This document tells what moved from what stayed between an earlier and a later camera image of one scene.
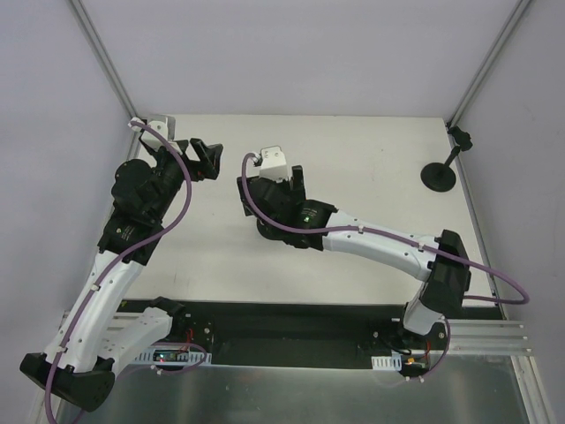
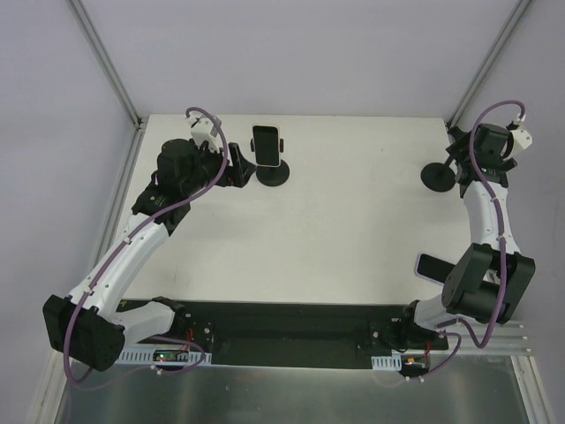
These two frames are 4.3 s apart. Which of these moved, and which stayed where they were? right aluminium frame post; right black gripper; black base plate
Moved: right black gripper
Stayed: right aluminium frame post; black base plate
